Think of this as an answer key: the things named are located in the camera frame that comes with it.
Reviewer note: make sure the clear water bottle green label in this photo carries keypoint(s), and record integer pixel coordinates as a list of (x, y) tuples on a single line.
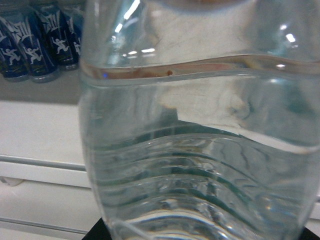
[(200, 119)]

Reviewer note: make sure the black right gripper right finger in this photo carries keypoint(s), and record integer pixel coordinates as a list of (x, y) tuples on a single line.
[(311, 232)]

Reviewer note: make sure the blue energy drink can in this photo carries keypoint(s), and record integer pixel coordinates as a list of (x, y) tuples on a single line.
[(23, 26), (56, 32), (12, 63), (74, 15)]

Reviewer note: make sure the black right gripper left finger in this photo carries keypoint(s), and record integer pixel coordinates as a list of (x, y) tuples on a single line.
[(98, 232)]

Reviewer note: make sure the white shelf with edge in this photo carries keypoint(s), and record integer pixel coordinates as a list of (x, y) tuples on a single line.
[(44, 188)]

